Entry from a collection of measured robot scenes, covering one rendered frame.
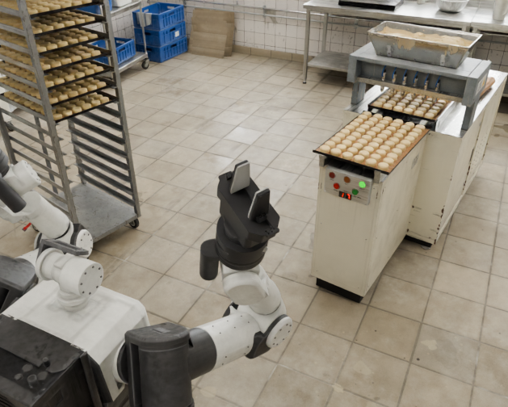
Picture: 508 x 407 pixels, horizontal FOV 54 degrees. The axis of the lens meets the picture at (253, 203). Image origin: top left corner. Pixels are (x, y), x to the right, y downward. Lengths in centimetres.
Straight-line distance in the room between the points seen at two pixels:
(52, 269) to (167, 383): 30
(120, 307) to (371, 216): 176
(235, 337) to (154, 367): 19
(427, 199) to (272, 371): 142
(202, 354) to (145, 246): 247
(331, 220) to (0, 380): 203
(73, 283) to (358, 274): 207
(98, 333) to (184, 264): 226
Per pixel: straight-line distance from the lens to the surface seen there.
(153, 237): 348
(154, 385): 94
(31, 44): 273
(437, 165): 313
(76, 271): 96
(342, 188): 253
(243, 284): 87
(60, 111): 300
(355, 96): 327
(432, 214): 329
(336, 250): 280
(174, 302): 298
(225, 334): 102
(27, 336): 103
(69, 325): 102
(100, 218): 348
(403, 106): 313
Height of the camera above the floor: 207
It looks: 34 degrees down
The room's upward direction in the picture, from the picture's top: straight up
